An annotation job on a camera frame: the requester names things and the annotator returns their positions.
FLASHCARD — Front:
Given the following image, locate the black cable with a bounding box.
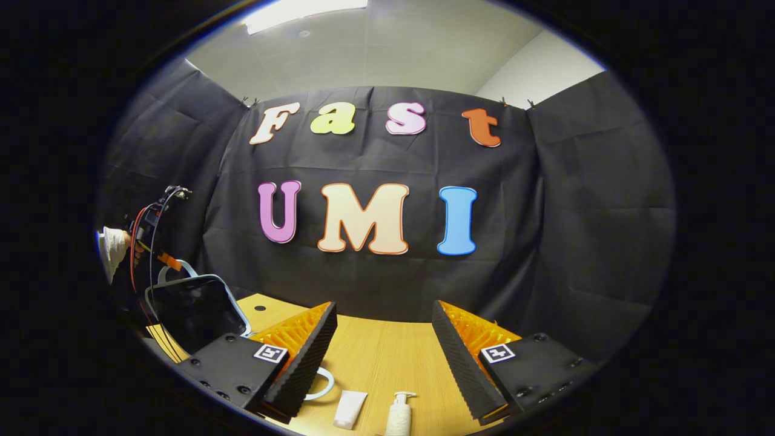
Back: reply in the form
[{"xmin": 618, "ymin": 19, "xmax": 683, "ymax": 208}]
[{"xmin": 148, "ymin": 188, "xmax": 182, "ymax": 315}]

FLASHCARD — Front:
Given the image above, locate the white squeeze tube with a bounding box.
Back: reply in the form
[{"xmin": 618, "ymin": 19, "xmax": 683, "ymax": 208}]
[{"xmin": 333, "ymin": 391, "xmax": 369, "ymax": 431}]

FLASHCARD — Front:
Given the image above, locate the light blue suitcase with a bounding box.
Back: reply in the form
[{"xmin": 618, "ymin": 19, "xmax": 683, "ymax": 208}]
[{"xmin": 144, "ymin": 259, "xmax": 335, "ymax": 401}]

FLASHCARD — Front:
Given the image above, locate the white pump bottle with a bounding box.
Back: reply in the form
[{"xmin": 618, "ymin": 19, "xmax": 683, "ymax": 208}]
[{"xmin": 384, "ymin": 392, "xmax": 417, "ymax": 436}]

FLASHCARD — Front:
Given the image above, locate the ceiling light panel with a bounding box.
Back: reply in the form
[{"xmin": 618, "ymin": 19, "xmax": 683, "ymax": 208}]
[{"xmin": 242, "ymin": 0, "xmax": 369, "ymax": 35}]

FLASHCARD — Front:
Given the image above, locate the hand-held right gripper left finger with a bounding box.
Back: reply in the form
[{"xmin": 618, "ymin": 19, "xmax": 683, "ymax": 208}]
[{"xmin": 176, "ymin": 301, "xmax": 338, "ymax": 423}]

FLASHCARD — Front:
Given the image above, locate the red cable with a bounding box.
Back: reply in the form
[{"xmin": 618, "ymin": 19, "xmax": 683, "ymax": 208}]
[{"xmin": 128, "ymin": 206, "xmax": 152, "ymax": 322}]

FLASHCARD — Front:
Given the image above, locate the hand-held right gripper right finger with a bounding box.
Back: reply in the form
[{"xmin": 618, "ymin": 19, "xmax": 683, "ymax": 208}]
[{"xmin": 432, "ymin": 300, "xmax": 600, "ymax": 426}]

